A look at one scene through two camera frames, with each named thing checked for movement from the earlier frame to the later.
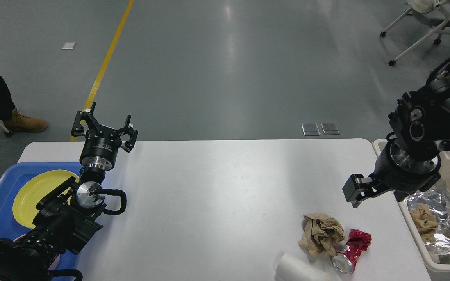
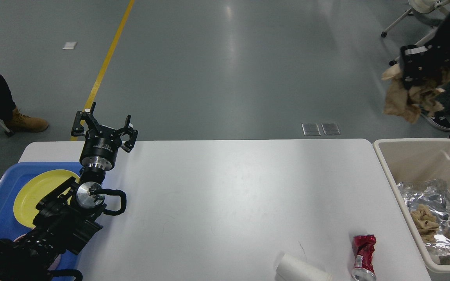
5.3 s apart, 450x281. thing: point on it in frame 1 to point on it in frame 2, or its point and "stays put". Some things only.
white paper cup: (290, 267) stays put
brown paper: (321, 234) to (400, 101)
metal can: (341, 264) to (363, 270)
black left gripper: (99, 148) stays put
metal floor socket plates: (312, 129) stays put
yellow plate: (31, 190) stays put
